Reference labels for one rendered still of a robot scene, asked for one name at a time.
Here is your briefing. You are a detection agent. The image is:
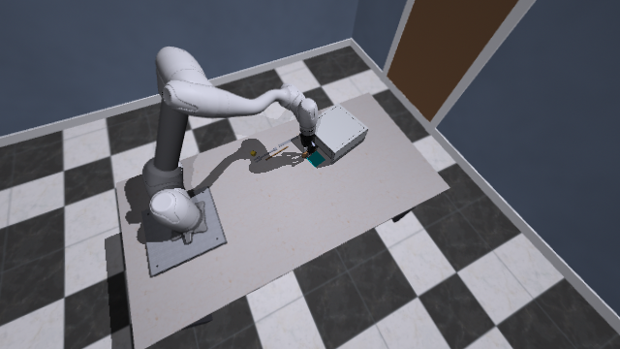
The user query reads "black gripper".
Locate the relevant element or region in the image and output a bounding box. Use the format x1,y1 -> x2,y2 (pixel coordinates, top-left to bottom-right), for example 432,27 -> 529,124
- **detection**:
300,133 -> 316,157

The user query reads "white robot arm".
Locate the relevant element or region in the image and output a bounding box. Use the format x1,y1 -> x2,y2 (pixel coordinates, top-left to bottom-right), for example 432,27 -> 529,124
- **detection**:
142,47 -> 318,243

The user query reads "teal square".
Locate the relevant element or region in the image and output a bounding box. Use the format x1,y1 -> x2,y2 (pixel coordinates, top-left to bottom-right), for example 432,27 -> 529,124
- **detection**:
307,151 -> 325,167

